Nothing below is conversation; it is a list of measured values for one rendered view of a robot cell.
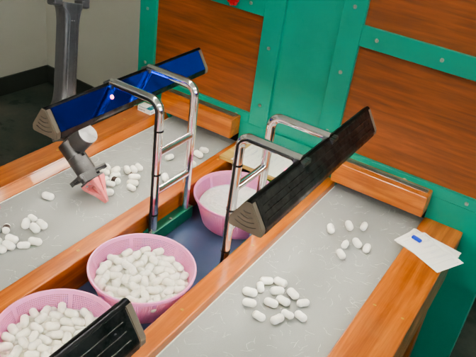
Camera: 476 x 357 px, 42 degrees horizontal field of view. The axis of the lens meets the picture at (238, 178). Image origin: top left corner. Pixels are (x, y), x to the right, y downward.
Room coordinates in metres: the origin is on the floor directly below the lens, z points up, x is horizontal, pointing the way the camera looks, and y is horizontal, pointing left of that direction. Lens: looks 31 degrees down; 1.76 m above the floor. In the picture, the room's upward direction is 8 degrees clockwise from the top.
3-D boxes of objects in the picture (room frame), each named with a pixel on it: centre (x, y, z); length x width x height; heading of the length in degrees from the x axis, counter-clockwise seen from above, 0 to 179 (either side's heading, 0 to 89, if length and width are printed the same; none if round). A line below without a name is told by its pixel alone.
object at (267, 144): (1.30, -0.10, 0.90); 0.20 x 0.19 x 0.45; 152
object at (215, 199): (1.55, -0.01, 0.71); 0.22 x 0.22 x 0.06
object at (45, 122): (1.53, 0.32, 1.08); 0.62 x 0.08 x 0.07; 152
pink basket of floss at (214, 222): (1.55, -0.01, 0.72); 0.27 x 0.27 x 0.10
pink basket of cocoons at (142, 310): (1.16, 0.20, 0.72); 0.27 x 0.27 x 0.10
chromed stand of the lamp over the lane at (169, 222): (1.49, 0.25, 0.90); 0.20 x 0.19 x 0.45; 152
